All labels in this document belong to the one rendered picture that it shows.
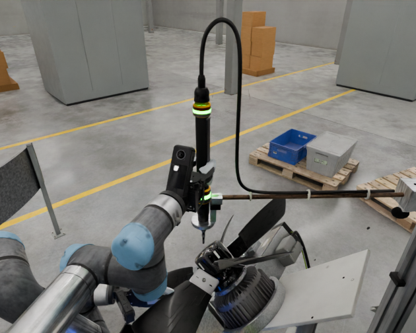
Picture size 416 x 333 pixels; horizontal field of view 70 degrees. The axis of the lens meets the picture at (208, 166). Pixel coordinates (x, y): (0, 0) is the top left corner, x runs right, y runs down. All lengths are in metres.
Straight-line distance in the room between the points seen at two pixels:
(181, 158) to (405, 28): 7.32
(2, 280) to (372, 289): 2.57
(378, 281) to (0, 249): 2.66
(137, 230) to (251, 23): 8.59
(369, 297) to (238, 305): 1.84
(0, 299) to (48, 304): 0.27
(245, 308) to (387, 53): 7.24
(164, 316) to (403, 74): 7.34
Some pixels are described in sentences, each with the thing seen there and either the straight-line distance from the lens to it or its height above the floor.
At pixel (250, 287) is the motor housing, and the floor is 1.18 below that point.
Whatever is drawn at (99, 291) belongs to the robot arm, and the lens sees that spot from 1.11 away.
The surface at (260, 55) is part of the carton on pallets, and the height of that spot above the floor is 0.54.
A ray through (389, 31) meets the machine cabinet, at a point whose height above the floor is 1.34.
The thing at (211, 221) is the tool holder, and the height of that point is 1.47.
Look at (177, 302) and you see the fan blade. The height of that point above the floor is 1.19.
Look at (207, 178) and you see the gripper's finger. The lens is 0.71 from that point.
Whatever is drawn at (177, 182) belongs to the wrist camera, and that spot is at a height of 1.69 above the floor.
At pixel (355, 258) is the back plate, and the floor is 1.34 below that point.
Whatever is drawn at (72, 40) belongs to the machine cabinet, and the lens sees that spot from 6.80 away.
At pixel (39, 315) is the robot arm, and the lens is 0.59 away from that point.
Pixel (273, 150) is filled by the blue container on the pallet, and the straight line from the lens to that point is 4.02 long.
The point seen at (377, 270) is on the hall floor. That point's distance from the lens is 3.06.
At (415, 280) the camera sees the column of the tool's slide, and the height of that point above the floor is 1.22.
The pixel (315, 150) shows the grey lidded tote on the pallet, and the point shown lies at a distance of 3.72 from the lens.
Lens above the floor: 2.05
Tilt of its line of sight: 30 degrees down
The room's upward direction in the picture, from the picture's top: straight up
